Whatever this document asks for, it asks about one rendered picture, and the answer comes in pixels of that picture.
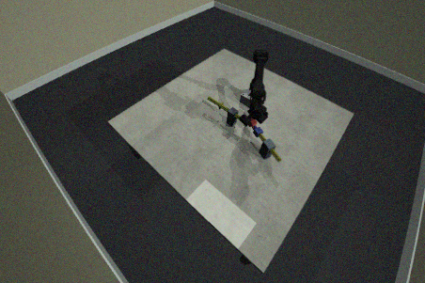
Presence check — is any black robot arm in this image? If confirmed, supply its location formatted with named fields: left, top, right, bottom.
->
left=249, top=50, right=269, bottom=124

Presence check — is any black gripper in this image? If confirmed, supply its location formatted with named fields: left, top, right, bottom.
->
left=239, top=104, right=267, bottom=127

